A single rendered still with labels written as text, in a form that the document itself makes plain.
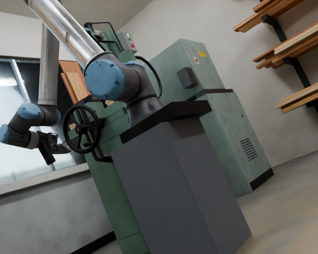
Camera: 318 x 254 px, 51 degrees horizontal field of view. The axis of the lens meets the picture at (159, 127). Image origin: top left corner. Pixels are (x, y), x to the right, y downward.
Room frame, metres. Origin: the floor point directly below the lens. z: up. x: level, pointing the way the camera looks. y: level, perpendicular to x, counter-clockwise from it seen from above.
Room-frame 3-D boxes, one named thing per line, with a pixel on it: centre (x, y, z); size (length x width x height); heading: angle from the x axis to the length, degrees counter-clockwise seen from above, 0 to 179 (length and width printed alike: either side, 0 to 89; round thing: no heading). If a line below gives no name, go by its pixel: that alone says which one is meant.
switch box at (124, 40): (2.40, -0.03, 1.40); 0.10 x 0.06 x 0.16; 150
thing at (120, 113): (2.14, 0.28, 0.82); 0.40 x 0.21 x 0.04; 60
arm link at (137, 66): (1.44, 0.03, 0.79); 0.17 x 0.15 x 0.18; 158
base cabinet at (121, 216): (2.30, 0.19, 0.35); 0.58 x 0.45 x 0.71; 150
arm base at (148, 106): (1.45, 0.03, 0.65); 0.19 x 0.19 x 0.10
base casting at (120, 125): (2.30, 0.19, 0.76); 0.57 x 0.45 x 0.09; 150
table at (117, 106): (2.11, 0.32, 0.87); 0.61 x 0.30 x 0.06; 60
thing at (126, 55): (2.30, 0.01, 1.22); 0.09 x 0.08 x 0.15; 150
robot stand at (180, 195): (1.44, 0.03, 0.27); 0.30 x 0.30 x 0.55; 56
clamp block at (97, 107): (2.03, 0.36, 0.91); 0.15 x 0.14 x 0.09; 60
